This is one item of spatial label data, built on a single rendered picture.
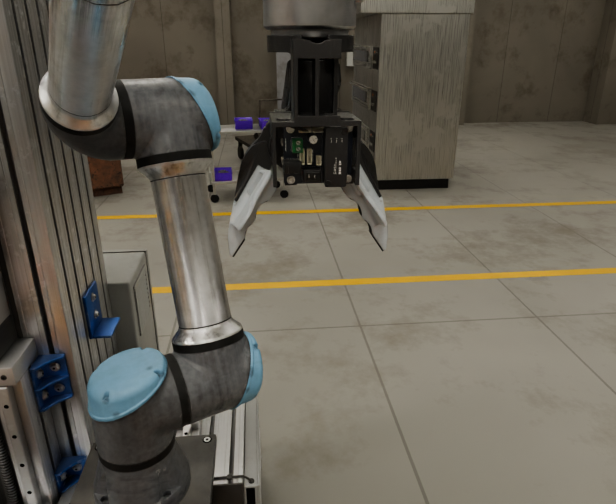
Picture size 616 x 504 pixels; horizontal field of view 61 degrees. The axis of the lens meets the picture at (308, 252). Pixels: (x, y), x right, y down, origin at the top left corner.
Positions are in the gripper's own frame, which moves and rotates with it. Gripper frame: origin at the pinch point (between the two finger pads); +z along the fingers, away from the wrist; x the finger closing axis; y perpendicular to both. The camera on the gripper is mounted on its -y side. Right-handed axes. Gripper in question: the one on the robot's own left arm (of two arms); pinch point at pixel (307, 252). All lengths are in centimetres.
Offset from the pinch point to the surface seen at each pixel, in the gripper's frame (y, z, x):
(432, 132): -563, 81, 205
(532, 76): -1104, 52, 607
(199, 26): -1104, -47, -109
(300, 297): -286, 152, 23
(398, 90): -563, 33, 161
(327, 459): -129, 152, 21
